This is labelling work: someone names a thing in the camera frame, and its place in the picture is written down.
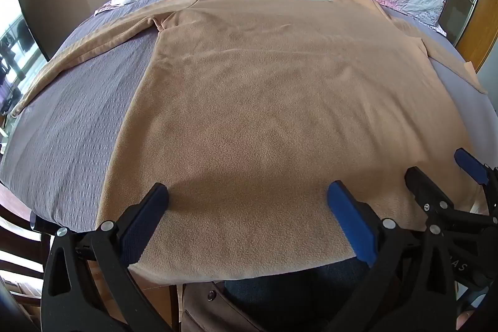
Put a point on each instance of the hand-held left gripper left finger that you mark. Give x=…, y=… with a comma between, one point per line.
x=144, y=214

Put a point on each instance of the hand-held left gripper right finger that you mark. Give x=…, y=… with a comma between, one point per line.
x=351, y=220

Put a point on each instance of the tan long-sleeve fleece shirt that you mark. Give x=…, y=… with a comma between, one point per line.
x=268, y=98

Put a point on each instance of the person's blue jeans leg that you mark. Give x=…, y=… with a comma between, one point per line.
x=295, y=297

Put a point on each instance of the window with balcony view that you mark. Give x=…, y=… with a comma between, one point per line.
x=13, y=44

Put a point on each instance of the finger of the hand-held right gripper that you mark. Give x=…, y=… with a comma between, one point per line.
x=470, y=161
x=425, y=187

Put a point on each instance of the dark wooden bed frame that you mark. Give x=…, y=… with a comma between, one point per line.
x=19, y=238

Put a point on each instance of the wooden wardrobe with glass panels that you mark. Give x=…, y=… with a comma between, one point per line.
x=469, y=1

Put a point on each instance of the grey textured bed cover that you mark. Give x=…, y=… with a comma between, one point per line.
x=66, y=145

